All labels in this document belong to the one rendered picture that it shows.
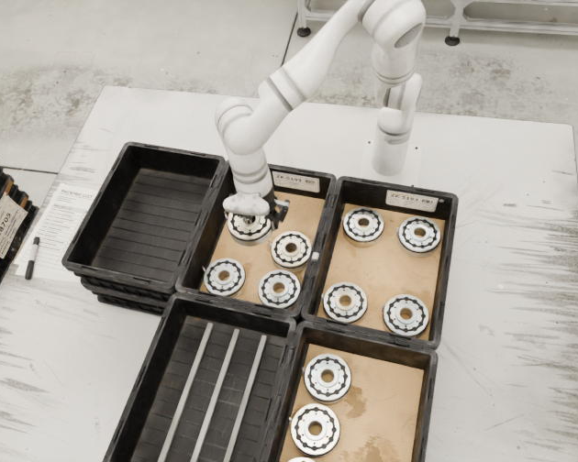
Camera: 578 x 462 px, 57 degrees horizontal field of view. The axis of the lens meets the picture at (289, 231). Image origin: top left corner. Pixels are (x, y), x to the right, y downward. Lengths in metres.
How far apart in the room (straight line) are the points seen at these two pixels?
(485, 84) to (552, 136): 1.19
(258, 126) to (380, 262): 0.57
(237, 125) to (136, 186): 0.72
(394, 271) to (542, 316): 0.40
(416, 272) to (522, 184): 0.51
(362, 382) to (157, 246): 0.63
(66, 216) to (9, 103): 1.72
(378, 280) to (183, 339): 0.49
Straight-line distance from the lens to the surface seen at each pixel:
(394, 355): 1.19
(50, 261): 1.70
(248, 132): 0.90
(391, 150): 1.44
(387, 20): 0.91
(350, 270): 1.32
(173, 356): 1.30
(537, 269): 1.56
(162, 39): 3.40
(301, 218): 1.40
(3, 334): 1.66
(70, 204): 1.79
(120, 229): 1.50
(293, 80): 0.90
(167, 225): 1.46
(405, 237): 1.34
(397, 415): 1.21
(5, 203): 2.27
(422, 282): 1.32
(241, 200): 1.03
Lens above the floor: 2.01
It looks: 58 degrees down
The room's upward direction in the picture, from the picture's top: 9 degrees counter-clockwise
